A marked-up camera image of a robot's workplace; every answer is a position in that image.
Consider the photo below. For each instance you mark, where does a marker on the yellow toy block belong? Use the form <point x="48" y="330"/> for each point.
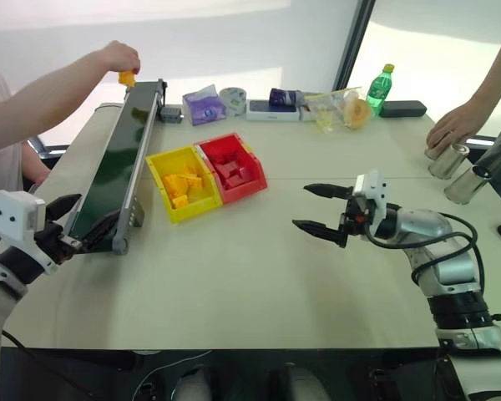
<point x="180" y="202"/>
<point x="194" y="177"/>
<point x="174" y="184"/>
<point x="127" y="78"/>

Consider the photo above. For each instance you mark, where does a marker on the white flat box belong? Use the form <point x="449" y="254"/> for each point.
<point x="271" y="113"/>

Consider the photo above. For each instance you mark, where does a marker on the person's bare forearm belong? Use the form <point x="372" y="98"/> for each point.
<point x="499" y="71"/>
<point x="46" y="96"/>

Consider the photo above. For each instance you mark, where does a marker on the person's bare hand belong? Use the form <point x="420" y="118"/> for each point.
<point x="121" y="56"/>
<point x="455" y="125"/>

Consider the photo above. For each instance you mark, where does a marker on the green plastic bottle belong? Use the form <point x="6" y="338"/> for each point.
<point x="379" y="94"/>

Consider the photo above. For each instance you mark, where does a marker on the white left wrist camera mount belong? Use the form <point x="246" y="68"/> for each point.
<point x="12" y="213"/>

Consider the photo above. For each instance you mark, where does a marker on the red toy block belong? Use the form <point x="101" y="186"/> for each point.
<point x="238" y="183"/>
<point x="229" y="170"/>

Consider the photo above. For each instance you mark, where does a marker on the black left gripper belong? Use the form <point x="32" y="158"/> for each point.
<point x="52" y="246"/>

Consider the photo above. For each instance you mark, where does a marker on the clear plastic bag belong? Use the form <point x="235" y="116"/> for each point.
<point x="317" y="102"/>

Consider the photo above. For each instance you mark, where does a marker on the dark green conveyor belt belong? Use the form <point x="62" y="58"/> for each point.
<point x="117" y="158"/>

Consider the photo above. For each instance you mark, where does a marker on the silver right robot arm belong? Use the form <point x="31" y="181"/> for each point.
<point x="451" y="267"/>

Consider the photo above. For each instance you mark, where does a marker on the purple wrapped packet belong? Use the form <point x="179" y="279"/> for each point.
<point x="284" y="97"/>

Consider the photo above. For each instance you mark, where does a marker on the person's pale shirt torso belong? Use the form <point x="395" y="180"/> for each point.
<point x="0" y="167"/>

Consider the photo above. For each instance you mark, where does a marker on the purple tissue pack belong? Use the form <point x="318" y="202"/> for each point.
<point x="202" y="106"/>

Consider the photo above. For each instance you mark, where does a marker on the red plastic bin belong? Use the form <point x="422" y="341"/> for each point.
<point x="246" y="188"/>

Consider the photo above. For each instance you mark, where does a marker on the yellow plastic bin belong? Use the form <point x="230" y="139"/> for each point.
<point x="179" y="213"/>

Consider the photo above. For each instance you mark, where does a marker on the black oblong case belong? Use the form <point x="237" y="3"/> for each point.
<point x="403" y="109"/>

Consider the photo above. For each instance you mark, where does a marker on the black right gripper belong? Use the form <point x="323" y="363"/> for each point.
<point x="357" y="221"/>

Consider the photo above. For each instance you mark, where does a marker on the grey round tape roll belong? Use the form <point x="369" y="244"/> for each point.
<point x="234" y="100"/>

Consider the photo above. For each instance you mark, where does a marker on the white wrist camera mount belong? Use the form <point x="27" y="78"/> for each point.
<point x="12" y="213"/>
<point x="371" y="188"/>

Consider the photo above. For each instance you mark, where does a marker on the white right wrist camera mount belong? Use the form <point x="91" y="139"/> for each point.
<point x="371" y="188"/>

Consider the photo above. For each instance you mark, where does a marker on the dark window frame post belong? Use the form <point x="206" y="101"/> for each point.
<point x="355" y="42"/>

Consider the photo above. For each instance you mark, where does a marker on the round orange bread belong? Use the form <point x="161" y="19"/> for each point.
<point x="357" y="113"/>

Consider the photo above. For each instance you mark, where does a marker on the steel cup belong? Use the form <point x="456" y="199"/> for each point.
<point x="465" y="188"/>
<point x="446" y="165"/>
<point x="432" y="154"/>

